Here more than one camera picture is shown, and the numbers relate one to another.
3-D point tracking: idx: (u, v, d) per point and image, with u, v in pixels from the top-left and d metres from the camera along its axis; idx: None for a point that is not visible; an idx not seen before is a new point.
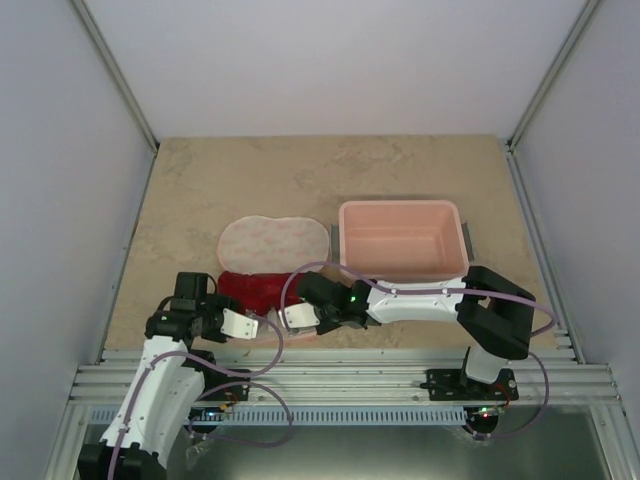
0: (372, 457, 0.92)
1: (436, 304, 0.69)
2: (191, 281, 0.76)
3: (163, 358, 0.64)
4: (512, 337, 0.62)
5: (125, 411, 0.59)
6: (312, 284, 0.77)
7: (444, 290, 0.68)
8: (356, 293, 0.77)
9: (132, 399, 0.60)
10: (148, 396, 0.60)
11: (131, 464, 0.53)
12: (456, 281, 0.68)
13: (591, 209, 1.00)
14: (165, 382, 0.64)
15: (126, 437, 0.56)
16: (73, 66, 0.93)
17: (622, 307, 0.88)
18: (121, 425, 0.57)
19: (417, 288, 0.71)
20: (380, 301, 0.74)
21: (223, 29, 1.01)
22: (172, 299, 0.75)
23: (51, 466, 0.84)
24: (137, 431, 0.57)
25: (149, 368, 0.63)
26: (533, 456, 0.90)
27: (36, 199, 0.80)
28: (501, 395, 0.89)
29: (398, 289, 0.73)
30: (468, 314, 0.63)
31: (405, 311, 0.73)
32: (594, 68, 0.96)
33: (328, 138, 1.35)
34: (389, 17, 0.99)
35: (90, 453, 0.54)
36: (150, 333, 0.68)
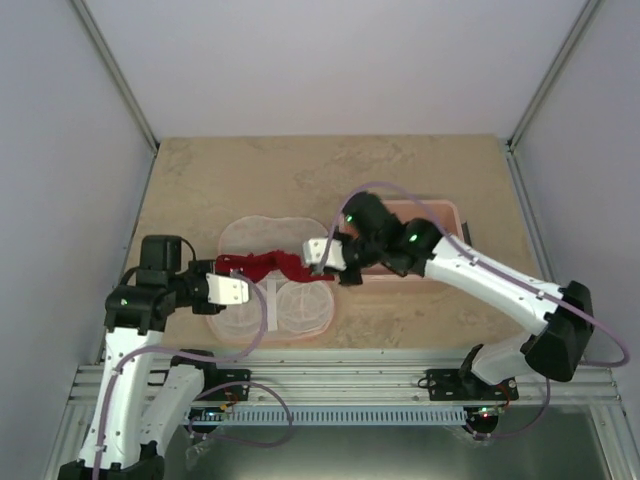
0: (372, 458, 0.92)
1: (522, 301, 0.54)
2: (158, 248, 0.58)
3: (131, 359, 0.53)
4: (572, 364, 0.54)
5: (99, 426, 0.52)
6: (366, 205, 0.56)
7: (538, 291, 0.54)
8: (416, 232, 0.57)
9: (103, 413, 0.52)
10: (122, 406, 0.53)
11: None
12: (551, 285, 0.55)
13: (592, 208, 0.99)
14: (139, 383, 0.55)
15: (104, 457, 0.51)
16: (73, 66, 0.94)
17: (622, 307, 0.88)
18: (97, 444, 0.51)
19: (506, 273, 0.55)
20: (451, 262, 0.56)
21: (223, 30, 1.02)
22: (138, 270, 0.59)
23: (51, 466, 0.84)
24: (116, 448, 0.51)
25: (117, 373, 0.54)
26: (533, 456, 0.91)
27: (36, 199, 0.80)
28: (500, 395, 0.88)
29: (480, 260, 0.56)
30: (554, 326, 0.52)
31: (475, 286, 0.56)
32: (595, 67, 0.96)
33: (328, 138, 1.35)
34: (388, 17, 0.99)
35: (68, 471, 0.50)
36: (110, 322, 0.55)
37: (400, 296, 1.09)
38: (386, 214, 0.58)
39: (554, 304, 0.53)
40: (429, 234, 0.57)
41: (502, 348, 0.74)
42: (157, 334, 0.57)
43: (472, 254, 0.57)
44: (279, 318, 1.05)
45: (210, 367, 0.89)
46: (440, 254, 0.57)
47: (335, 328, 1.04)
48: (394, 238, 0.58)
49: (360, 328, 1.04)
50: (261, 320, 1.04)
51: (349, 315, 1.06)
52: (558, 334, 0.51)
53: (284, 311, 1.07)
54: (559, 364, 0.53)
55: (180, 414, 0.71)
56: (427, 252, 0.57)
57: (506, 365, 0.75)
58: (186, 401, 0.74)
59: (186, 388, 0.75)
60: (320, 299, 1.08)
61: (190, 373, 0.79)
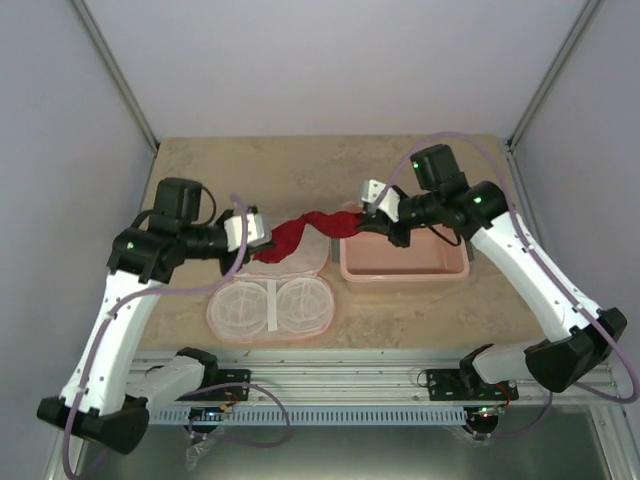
0: (372, 458, 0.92)
1: (555, 305, 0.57)
2: (173, 195, 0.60)
3: (126, 305, 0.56)
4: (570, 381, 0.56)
5: (84, 369, 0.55)
6: (435, 158, 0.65)
7: (577, 304, 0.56)
8: (480, 193, 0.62)
9: (90, 356, 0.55)
10: (109, 352, 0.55)
11: (91, 430, 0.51)
12: (589, 305, 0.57)
13: (592, 208, 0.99)
14: (130, 332, 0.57)
15: (83, 400, 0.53)
16: (73, 67, 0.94)
17: (622, 307, 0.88)
18: (80, 385, 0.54)
19: (550, 273, 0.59)
20: (504, 239, 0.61)
21: (223, 30, 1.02)
22: (152, 214, 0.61)
23: (53, 466, 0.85)
24: (96, 393, 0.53)
25: (111, 317, 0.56)
26: (532, 455, 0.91)
27: (35, 200, 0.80)
28: (500, 395, 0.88)
29: (534, 249, 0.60)
30: (579, 342, 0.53)
31: (517, 272, 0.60)
32: (595, 67, 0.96)
33: (327, 137, 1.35)
34: (388, 18, 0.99)
35: (50, 409, 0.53)
36: (115, 262, 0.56)
37: (400, 296, 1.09)
38: (455, 172, 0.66)
39: (586, 320, 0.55)
40: (493, 201, 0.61)
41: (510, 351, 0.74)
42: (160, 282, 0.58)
43: (529, 244, 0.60)
44: (279, 318, 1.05)
45: (209, 369, 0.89)
46: (496, 226, 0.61)
47: (335, 328, 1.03)
48: (457, 195, 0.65)
49: (360, 328, 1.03)
50: (261, 321, 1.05)
51: (349, 315, 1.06)
52: (579, 351, 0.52)
53: (284, 311, 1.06)
54: (557, 375, 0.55)
55: (173, 391, 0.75)
56: (485, 218, 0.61)
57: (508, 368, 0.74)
58: (182, 385, 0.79)
59: (185, 373, 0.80)
60: (320, 299, 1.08)
61: (193, 366, 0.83)
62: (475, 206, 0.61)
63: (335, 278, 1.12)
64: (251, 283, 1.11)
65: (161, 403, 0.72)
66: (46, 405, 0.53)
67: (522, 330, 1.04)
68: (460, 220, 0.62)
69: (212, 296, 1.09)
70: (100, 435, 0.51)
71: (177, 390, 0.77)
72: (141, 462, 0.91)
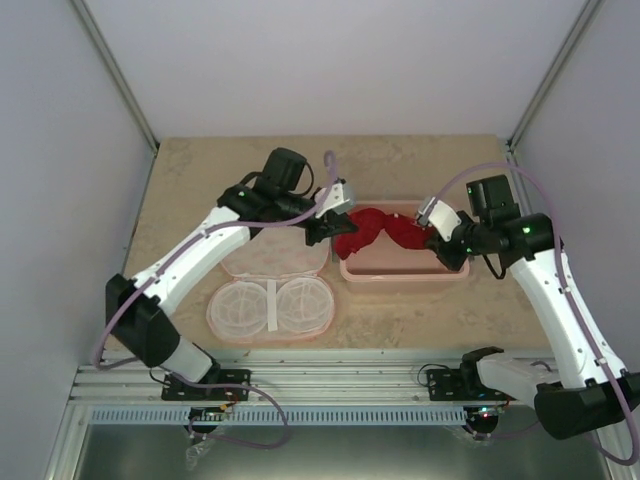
0: (372, 458, 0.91)
1: (577, 352, 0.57)
2: (281, 163, 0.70)
3: (219, 231, 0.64)
4: (575, 433, 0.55)
5: (163, 263, 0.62)
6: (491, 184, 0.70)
7: (600, 360, 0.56)
8: (530, 225, 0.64)
9: (172, 256, 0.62)
10: (187, 261, 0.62)
11: (142, 315, 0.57)
12: (614, 366, 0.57)
13: (592, 208, 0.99)
14: (210, 254, 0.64)
15: (152, 287, 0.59)
16: (73, 65, 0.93)
17: (623, 307, 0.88)
18: (154, 274, 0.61)
19: (580, 320, 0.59)
20: (543, 275, 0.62)
21: (223, 29, 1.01)
22: (260, 176, 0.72)
23: (53, 466, 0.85)
24: (163, 287, 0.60)
25: (203, 234, 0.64)
26: (533, 455, 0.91)
27: (36, 200, 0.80)
28: (501, 395, 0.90)
29: (570, 292, 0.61)
30: (590, 392, 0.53)
31: (547, 308, 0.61)
32: (594, 67, 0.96)
33: (328, 137, 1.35)
34: (389, 17, 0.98)
35: (121, 285, 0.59)
36: (221, 202, 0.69)
37: (400, 296, 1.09)
38: (507, 200, 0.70)
39: (605, 377, 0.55)
40: (541, 233, 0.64)
41: (517, 369, 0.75)
42: (245, 234, 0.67)
43: (567, 285, 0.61)
44: (279, 318, 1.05)
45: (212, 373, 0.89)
46: (538, 260, 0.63)
47: (335, 328, 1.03)
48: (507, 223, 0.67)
49: (360, 328, 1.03)
50: (261, 320, 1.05)
51: (349, 315, 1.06)
52: (587, 401, 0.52)
53: (284, 311, 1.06)
54: (561, 422, 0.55)
55: (183, 360, 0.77)
56: (530, 249, 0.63)
57: (510, 384, 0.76)
58: (190, 367, 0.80)
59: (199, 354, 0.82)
60: (320, 299, 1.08)
61: (206, 360, 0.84)
62: (525, 235, 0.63)
63: (335, 278, 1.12)
64: (251, 283, 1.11)
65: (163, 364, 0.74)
66: (121, 277, 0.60)
67: (522, 329, 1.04)
68: (503, 246, 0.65)
69: (212, 296, 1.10)
70: (148, 323, 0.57)
71: (185, 365, 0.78)
72: (140, 462, 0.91)
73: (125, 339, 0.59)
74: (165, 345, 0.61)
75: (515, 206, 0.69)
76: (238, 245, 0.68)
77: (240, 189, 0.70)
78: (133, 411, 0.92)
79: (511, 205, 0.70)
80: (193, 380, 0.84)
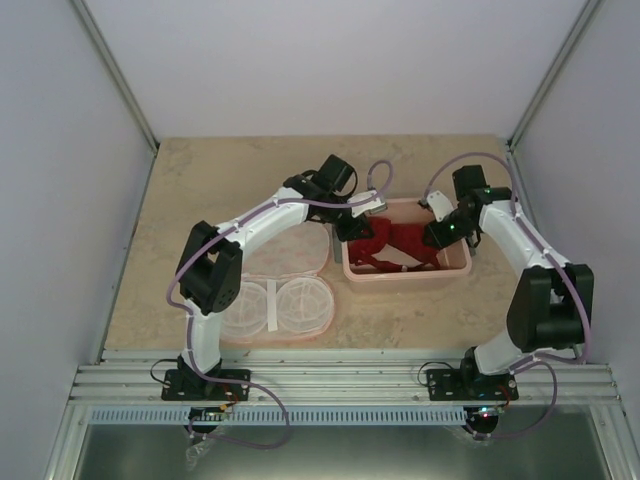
0: (372, 458, 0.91)
1: (526, 251, 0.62)
2: (338, 166, 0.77)
3: (288, 205, 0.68)
4: (537, 332, 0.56)
5: (243, 217, 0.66)
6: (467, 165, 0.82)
7: (544, 250, 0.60)
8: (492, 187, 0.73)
9: (251, 214, 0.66)
10: (263, 222, 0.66)
11: (223, 258, 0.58)
12: (560, 257, 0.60)
13: (592, 208, 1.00)
14: (278, 222, 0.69)
15: (234, 234, 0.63)
16: (71, 62, 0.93)
17: (623, 307, 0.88)
18: (236, 225, 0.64)
19: (528, 233, 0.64)
20: (498, 210, 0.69)
21: (223, 27, 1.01)
22: (316, 175, 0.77)
23: (53, 465, 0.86)
24: (243, 237, 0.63)
25: (275, 204, 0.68)
26: (533, 455, 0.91)
27: (36, 199, 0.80)
28: (500, 395, 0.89)
29: (520, 218, 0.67)
30: (534, 273, 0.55)
31: (505, 236, 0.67)
32: (594, 68, 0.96)
33: (328, 137, 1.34)
34: (389, 16, 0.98)
35: (205, 230, 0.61)
36: (288, 183, 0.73)
37: (400, 296, 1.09)
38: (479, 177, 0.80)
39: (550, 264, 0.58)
40: (502, 194, 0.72)
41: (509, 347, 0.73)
42: (302, 215, 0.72)
43: (517, 211, 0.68)
44: (279, 318, 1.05)
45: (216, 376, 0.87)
46: (494, 206, 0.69)
47: (335, 328, 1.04)
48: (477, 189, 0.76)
49: (360, 328, 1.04)
50: (261, 320, 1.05)
51: (349, 315, 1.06)
52: (530, 280, 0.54)
53: (284, 311, 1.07)
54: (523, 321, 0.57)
55: (206, 342, 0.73)
56: (490, 202, 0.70)
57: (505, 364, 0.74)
58: (205, 355, 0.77)
59: (214, 346, 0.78)
60: (320, 299, 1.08)
61: (218, 353, 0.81)
62: (485, 194, 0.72)
63: (335, 278, 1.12)
64: (251, 283, 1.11)
65: (189, 336, 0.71)
66: (203, 225, 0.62)
67: None
68: (472, 208, 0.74)
69: None
70: (228, 264, 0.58)
71: (206, 347, 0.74)
72: (140, 462, 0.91)
73: (194, 283, 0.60)
74: (228, 292, 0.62)
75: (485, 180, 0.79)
76: (296, 222, 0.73)
77: (302, 179, 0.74)
78: (132, 411, 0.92)
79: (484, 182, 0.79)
80: (202, 371, 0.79)
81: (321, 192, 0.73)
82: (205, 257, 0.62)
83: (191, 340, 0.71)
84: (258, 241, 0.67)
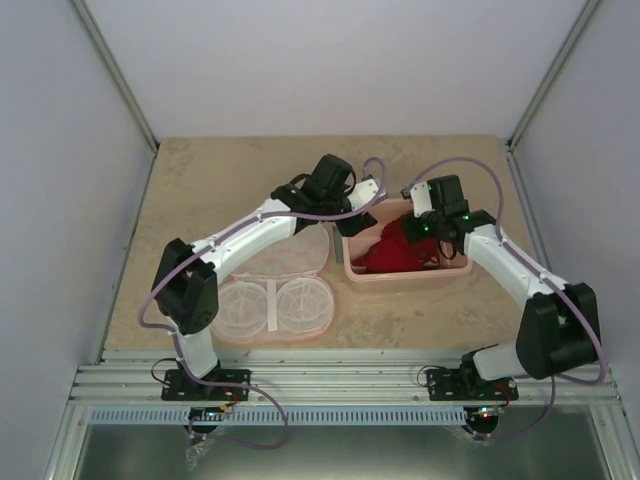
0: (372, 457, 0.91)
1: (522, 278, 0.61)
2: (331, 169, 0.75)
3: (272, 219, 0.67)
4: (552, 359, 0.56)
5: (221, 235, 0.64)
6: (447, 183, 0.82)
7: (540, 275, 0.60)
8: (470, 215, 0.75)
9: (229, 231, 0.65)
10: (242, 239, 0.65)
11: (194, 278, 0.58)
12: (557, 278, 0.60)
13: (592, 208, 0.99)
14: (261, 238, 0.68)
15: (209, 253, 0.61)
16: (72, 62, 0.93)
17: (622, 307, 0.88)
18: (212, 242, 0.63)
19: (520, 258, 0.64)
20: (482, 237, 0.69)
21: (223, 28, 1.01)
22: (308, 180, 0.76)
23: (53, 466, 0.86)
24: (219, 256, 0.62)
25: (258, 219, 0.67)
26: (533, 455, 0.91)
27: (36, 200, 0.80)
28: (500, 395, 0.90)
29: (507, 242, 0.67)
30: (540, 302, 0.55)
31: (496, 262, 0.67)
32: (594, 68, 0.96)
33: (328, 137, 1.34)
34: (388, 16, 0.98)
35: (180, 249, 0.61)
36: (275, 194, 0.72)
37: (400, 296, 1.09)
38: (460, 198, 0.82)
39: (550, 288, 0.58)
40: (481, 219, 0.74)
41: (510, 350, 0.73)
42: (289, 229, 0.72)
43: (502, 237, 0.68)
44: (279, 318, 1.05)
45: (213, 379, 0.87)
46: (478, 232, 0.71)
47: (335, 328, 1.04)
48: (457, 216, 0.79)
49: (360, 328, 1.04)
50: (261, 321, 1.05)
51: (349, 315, 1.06)
52: (539, 309, 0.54)
53: (284, 311, 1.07)
54: (534, 350, 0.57)
55: (192, 355, 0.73)
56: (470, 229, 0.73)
57: (506, 364, 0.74)
58: (198, 361, 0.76)
59: (202, 357, 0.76)
60: (320, 299, 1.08)
61: (211, 360, 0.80)
62: (465, 222, 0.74)
63: (335, 278, 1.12)
64: (251, 283, 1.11)
65: (178, 346, 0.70)
66: (179, 243, 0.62)
67: None
68: (453, 236, 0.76)
69: None
70: (199, 284, 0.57)
71: (192, 358, 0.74)
72: (140, 462, 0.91)
73: (169, 302, 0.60)
74: (205, 313, 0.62)
75: (466, 201, 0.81)
76: (282, 235, 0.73)
77: (292, 188, 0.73)
78: (133, 411, 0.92)
79: (462, 201, 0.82)
80: (198, 376, 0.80)
81: (311, 204, 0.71)
82: (182, 275, 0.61)
83: (182, 349, 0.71)
84: (238, 257, 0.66)
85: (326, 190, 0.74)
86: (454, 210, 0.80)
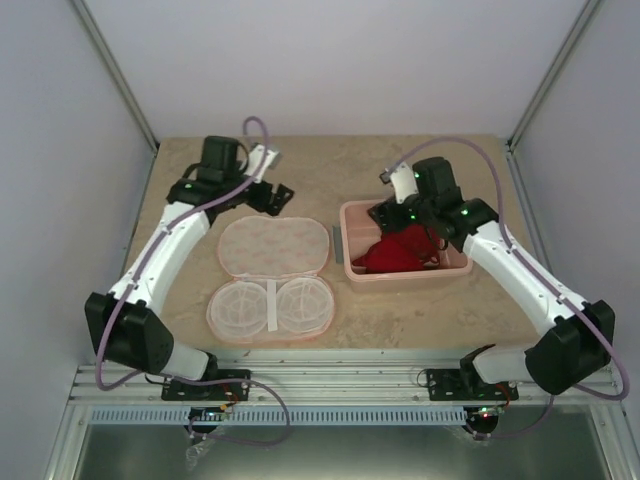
0: (372, 457, 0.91)
1: (539, 298, 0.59)
2: (217, 149, 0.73)
3: (181, 225, 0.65)
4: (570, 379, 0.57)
5: (136, 268, 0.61)
6: (437, 169, 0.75)
7: (559, 294, 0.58)
8: (469, 208, 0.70)
9: (143, 260, 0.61)
10: (159, 263, 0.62)
11: (132, 322, 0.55)
12: (575, 295, 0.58)
13: (592, 208, 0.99)
14: (177, 250, 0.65)
15: (134, 292, 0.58)
16: (72, 61, 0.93)
17: (622, 307, 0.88)
18: (131, 280, 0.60)
19: (535, 271, 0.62)
20: (491, 243, 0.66)
21: (223, 27, 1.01)
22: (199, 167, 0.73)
23: (52, 466, 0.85)
24: (145, 289, 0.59)
25: (166, 231, 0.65)
26: (533, 454, 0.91)
27: (36, 199, 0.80)
28: (500, 395, 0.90)
29: (516, 251, 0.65)
30: (563, 329, 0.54)
31: (506, 274, 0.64)
32: (594, 68, 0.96)
33: (328, 137, 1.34)
34: (388, 15, 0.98)
35: (100, 302, 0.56)
36: (172, 198, 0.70)
37: (400, 295, 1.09)
38: (452, 185, 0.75)
39: (569, 311, 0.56)
40: (479, 214, 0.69)
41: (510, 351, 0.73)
42: (204, 224, 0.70)
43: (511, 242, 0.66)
44: (279, 318, 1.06)
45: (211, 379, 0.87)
46: (482, 232, 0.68)
47: (335, 328, 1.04)
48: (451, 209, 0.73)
49: (360, 328, 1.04)
50: (261, 321, 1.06)
51: (349, 315, 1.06)
52: (563, 337, 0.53)
53: (284, 311, 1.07)
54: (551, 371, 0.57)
55: (179, 364, 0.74)
56: (471, 228, 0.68)
57: (506, 364, 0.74)
58: (189, 367, 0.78)
59: (189, 365, 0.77)
60: (320, 299, 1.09)
61: (202, 359, 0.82)
62: (464, 219, 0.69)
63: (335, 278, 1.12)
64: (250, 283, 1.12)
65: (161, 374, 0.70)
66: (95, 296, 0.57)
67: (521, 329, 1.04)
68: (450, 233, 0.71)
69: (212, 296, 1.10)
70: (140, 326, 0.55)
71: (182, 367, 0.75)
72: (140, 462, 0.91)
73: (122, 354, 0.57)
74: (160, 347, 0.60)
75: (458, 189, 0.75)
76: (199, 234, 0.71)
77: (185, 183, 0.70)
78: (133, 411, 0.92)
79: (454, 188, 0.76)
80: (195, 378, 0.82)
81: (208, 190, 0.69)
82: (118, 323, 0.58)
83: (167, 370, 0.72)
84: (164, 279, 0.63)
85: (222, 171, 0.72)
86: (447, 201, 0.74)
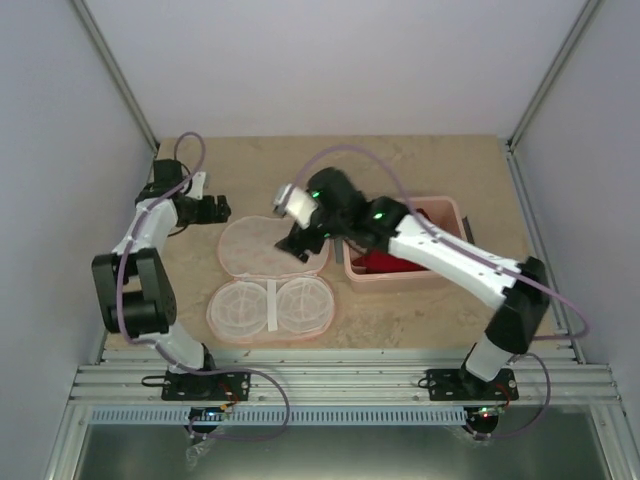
0: (372, 457, 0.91)
1: (482, 275, 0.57)
2: (167, 166, 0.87)
3: (156, 206, 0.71)
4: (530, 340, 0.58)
5: (130, 233, 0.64)
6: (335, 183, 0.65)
7: (497, 266, 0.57)
8: (379, 211, 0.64)
9: (134, 229, 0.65)
10: (149, 230, 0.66)
11: (143, 265, 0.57)
12: (508, 261, 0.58)
13: (592, 207, 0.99)
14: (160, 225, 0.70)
15: (135, 245, 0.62)
16: (71, 61, 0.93)
17: (622, 307, 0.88)
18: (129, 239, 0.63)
19: (465, 251, 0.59)
20: (415, 239, 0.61)
21: (223, 27, 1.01)
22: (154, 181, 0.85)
23: (53, 466, 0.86)
24: (144, 243, 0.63)
25: (146, 212, 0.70)
26: (532, 454, 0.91)
27: (36, 200, 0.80)
28: (500, 395, 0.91)
29: (441, 235, 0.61)
30: (514, 299, 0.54)
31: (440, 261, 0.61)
32: (594, 67, 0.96)
33: (329, 137, 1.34)
34: (389, 15, 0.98)
35: (106, 259, 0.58)
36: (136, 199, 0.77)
37: (400, 296, 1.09)
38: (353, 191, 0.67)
39: (511, 278, 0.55)
40: (392, 212, 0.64)
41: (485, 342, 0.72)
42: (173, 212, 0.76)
43: (434, 231, 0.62)
44: (279, 319, 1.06)
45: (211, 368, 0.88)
46: (404, 233, 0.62)
47: (335, 328, 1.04)
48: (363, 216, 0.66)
49: (360, 328, 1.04)
50: (261, 320, 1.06)
51: (349, 315, 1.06)
52: (517, 306, 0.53)
53: (285, 311, 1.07)
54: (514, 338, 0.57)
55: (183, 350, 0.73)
56: (391, 229, 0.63)
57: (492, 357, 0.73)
58: (191, 355, 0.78)
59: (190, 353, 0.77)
60: (320, 299, 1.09)
61: (200, 348, 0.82)
62: (383, 222, 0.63)
63: (335, 278, 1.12)
64: (251, 283, 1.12)
65: (166, 355, 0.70)
66: (99, 258, 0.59)
67: None
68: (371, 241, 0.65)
69: (212, 296, 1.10)
70: (151, 267, 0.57)
71: (185, 353, 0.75)
72: (140, 462, 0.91)
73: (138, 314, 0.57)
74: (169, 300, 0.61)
75: (360, 192, 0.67)
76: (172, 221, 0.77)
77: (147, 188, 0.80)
78: (133, 411, 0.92)
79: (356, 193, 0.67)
80: (196, 367, 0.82)
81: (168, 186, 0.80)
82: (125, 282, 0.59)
83: (171, 355, 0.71)
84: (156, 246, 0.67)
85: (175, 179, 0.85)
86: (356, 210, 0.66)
